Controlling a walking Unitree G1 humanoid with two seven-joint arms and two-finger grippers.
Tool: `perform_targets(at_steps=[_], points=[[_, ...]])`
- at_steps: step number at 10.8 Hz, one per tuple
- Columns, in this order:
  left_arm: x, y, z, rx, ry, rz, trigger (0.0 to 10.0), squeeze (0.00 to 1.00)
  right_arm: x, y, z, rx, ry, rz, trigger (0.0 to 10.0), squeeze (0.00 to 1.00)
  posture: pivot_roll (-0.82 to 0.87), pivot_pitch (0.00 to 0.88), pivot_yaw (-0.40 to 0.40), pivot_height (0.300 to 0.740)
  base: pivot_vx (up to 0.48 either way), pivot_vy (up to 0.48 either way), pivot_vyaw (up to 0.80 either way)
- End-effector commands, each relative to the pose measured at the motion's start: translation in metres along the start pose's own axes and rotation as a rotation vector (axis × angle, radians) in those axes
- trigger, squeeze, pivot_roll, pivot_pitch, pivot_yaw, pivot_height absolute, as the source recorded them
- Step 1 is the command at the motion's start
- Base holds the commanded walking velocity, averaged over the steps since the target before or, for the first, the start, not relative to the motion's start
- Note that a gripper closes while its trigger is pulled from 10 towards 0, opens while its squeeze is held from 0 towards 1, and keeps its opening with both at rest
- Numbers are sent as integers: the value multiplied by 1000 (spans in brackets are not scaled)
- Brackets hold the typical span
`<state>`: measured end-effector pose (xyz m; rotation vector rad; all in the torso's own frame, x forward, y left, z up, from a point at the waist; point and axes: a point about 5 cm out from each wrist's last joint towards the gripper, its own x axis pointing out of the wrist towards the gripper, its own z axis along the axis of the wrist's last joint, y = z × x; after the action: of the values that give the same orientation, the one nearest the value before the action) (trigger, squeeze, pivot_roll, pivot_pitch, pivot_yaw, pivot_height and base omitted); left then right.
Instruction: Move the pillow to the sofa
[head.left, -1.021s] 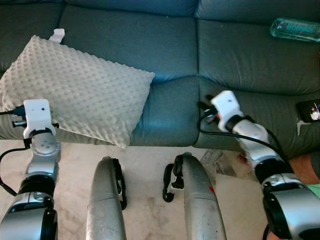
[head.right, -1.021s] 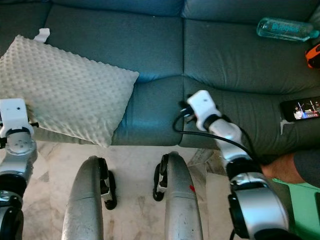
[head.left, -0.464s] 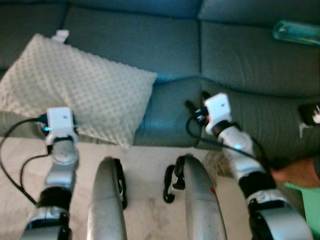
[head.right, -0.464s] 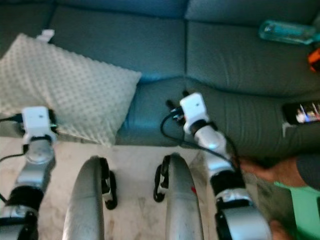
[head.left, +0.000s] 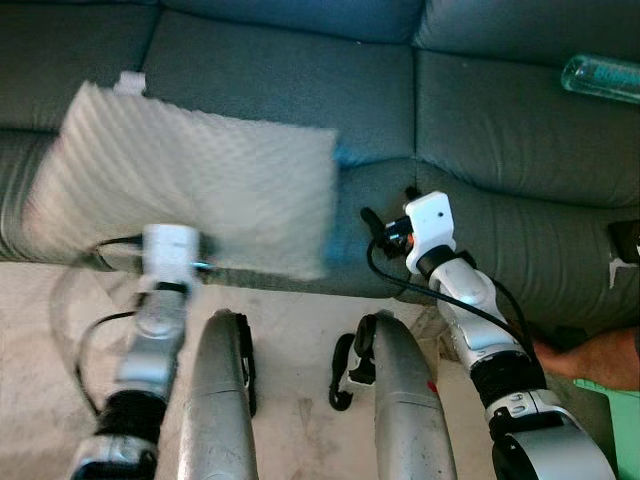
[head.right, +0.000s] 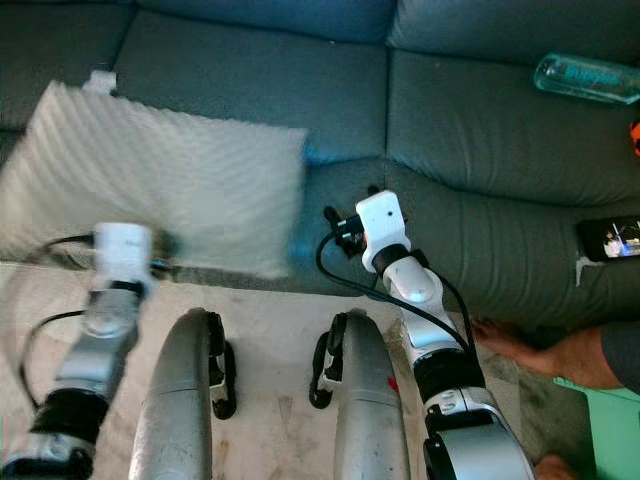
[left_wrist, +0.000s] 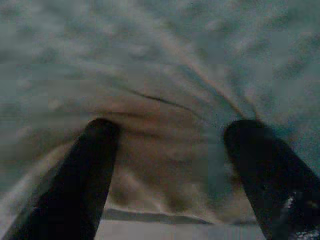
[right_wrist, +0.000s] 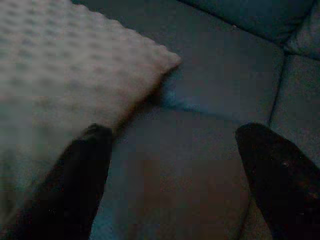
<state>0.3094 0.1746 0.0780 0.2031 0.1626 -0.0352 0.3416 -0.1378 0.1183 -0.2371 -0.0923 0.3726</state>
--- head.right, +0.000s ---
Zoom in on white textured pillow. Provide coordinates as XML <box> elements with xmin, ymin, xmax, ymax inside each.
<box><xmin>0</xmin><ymin>80</ymin><xmax>309</xmax><ymax>281</ymax></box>

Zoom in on dark green leather sofa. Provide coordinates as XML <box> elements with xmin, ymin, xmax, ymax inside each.
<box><xmin>0</xmin><ymin>0</ymin><xmax>640</xmax><ymax>338</ymax></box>

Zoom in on silver left robot leg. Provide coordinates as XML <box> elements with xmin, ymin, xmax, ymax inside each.
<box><xmin>128</xmin><ymin>308</ymin><xmax>239</xmax><ymax>480</ymax></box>

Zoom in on silver robot leg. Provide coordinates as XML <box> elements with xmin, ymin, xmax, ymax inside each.
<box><xmin>310</xmin><ymin>310</ymin><xmax>413</xmax><ymax>480</ymax></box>
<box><xmin>128</xmin><ymin>308</ymin><xmax>239</xmax><ymax>480</ymax></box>

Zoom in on silver right robot leg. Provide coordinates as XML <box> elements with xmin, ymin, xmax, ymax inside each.
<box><xmin>310</xmin><ymin>310</ymin><xmax>413</xmax><ymax>480</ymax></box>

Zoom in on white fabric tag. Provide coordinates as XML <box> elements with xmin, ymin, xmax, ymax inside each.
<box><xmin>82</xmin><ymin>70</ymin><xmax>118</xmax><ymax>97</ymax></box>

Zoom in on person bare foot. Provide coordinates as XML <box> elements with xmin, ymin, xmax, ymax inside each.
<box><xmin>470</xmin><ymin>318</ymin><xmax>609</xmax><ymax>391</ymax></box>
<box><xmin>533</xmin><ymin>453</ymin><xmax>577</xmax><ymax>480</ymax></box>

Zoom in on black smartphone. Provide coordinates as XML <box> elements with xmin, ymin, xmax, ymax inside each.
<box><xmin>577</xmin><ymin>215</ymin><xmax>640</xmax><ymax>264</ymax></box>

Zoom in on clear green plastic bottle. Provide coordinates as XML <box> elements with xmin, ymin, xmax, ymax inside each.
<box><xmin>533</xmin><ymin>53</ymin><xmax>640</xmax><ymax>106</ymax></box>

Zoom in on grey trouser leg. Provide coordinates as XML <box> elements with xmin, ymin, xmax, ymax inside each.
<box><xmin>600</xmin><ymin>321</ymin><xmax>640</xmax><ymax>394</ymax></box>

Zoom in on light green mat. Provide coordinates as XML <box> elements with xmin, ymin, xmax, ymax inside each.
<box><xmin>555</xmin><ymin>378</ymin><xmax>640</xmax><ymax>480</ymax></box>

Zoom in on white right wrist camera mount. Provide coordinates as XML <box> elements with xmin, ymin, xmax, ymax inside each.
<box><xmin>356</xmin><ymin>190</ymin><xmax>410</xmax><ymax>272</ymax></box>

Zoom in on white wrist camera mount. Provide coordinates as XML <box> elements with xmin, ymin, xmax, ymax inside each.
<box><xmin>356</xmin><ymin>190</ymin><xmax>410</xmax><ymax>272</ymax></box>
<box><xmin>95</xmin><ymin>222</ymin><xmax>154</xmax><ymax>291</ymax></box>

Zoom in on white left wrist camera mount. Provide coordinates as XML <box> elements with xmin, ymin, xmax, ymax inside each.
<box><xmin>95</xmin><ymin>222</ymin><xmax>154</xmax><ymax>291</ymax></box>

